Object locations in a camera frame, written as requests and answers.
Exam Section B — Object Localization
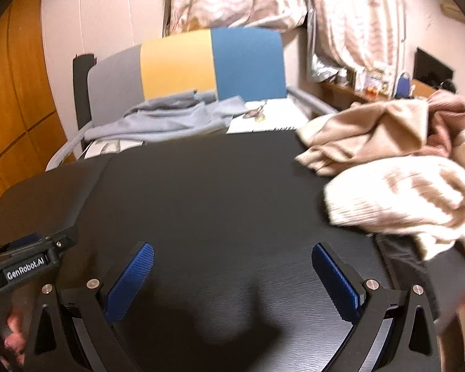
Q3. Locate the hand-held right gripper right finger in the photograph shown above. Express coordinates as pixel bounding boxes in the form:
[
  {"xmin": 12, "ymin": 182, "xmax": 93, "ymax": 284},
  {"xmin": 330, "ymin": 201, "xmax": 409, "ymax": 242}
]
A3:
[{"xmin": 312, "ymin": 243, "xmax": 442, "ymax": 372}]

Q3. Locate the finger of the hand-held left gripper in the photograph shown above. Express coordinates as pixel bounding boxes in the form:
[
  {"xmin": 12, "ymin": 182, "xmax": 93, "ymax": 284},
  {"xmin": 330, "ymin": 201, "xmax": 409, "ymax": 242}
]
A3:
[{"xmin": 6, "ymin": 226, "xmax": 79, "ymax": 257}]

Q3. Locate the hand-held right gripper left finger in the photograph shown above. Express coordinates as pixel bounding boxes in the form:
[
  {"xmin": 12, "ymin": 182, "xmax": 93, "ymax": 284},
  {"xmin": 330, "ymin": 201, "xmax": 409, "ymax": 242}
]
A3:
[{"xmin": 23, "ymin": 242, "xmax": 156, "ymax": 372}]

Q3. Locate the cream knit sweater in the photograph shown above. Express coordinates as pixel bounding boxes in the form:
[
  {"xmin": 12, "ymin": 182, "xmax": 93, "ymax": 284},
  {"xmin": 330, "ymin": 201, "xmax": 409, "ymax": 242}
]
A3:
[{"xmin": 323, "ymin": 124, "xmax": 465, "ymax": 262}]

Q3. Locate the beige knit sweater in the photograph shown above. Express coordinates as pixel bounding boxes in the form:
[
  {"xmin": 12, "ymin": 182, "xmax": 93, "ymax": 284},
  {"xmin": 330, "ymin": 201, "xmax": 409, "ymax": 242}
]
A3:
[{"xmin": 294, "ymin": 99, "xmax": 430, "ymax": 177}]

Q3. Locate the person's left hand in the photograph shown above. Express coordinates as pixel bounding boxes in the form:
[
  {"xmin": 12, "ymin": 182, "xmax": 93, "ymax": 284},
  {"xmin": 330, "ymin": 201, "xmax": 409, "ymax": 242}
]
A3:
[{"xmin": 2, "ymin": 304, "xmax": 28, "ymax": 359}]

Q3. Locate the white cushion with blue stripe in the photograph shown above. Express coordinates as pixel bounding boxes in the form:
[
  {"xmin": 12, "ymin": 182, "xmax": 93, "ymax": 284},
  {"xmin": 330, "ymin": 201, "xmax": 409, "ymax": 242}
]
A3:
[{"xmin": 83, "ymin": 139, "xmax": 146, "ymax": 160}]

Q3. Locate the grey garment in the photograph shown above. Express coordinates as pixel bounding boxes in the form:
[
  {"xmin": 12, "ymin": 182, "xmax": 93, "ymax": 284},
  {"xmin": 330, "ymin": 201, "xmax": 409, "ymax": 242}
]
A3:
[{"xmin": 85, "ymin": 89, "xmax": 246, "ymax": 144}]

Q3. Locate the white printed cushion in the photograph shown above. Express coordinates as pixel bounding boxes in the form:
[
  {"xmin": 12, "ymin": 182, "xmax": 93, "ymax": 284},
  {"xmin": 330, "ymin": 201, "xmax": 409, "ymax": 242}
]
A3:
[{"xmin": 226, "ymin": 99, "xmax": 314, "ymax": 134}]

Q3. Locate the wooden shelf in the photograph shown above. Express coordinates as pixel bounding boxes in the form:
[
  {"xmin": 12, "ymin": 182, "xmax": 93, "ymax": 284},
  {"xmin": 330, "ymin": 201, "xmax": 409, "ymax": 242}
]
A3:
[{"xmin": 319, "ymin": 68, "xmax": 430, "ymax": 111}]

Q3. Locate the pink knit sweater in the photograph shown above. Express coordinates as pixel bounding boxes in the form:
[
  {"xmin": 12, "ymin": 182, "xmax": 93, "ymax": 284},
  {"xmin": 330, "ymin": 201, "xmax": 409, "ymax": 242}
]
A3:
[{"xmin": 426, "ymin": 89, "xmax": 465, "ymax": 157}]

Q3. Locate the row of small boxes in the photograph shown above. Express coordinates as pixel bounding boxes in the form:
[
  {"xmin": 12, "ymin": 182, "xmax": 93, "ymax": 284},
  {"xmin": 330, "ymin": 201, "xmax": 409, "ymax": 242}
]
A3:
[{"xmin": 346, "ymin": 68, "xmax": 392, "ymax": 95}]

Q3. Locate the grey yellow blue chair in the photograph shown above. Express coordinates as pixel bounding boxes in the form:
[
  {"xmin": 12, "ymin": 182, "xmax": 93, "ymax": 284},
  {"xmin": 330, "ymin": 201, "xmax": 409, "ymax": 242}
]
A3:
[{"xmin": 46, "ymin": 27, "xmax": 336, "ymax": 171}]

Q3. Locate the silver foil sheet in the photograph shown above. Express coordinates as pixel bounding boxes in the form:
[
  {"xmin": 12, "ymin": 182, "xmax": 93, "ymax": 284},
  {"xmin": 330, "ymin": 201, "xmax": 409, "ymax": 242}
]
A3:
[{"xmin": 310, "ymin": 52, "xmax": 347, "ymax": 82}]

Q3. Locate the black monitor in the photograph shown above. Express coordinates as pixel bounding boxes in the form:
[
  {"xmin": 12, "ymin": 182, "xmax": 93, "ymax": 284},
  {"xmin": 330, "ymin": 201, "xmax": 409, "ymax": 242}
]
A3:
[{"xmin": 412, "ymin": 46, "xmax": 455, "ymax": 86}]

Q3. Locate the white hooked pole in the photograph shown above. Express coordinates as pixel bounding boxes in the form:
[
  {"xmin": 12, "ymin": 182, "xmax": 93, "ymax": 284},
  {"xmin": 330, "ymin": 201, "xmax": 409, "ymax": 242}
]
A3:
[{"xmin": 397, "ymin": 0, "xmax": 419, "ymax": 97}]

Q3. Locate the floral curtain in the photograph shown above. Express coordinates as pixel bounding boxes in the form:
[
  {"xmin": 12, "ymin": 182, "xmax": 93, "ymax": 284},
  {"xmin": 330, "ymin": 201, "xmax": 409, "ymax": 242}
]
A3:
[{"xmin": 308, "ymin": 0, "xmax": 411, "ymax": 82}]

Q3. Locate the beige wall-mounted unit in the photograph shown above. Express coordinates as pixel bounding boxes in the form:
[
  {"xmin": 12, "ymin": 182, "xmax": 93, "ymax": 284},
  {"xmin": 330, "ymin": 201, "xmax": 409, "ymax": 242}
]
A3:
[{"xmin": 441, "ymin": 2, "xmax": 465, "ymax": 20}]

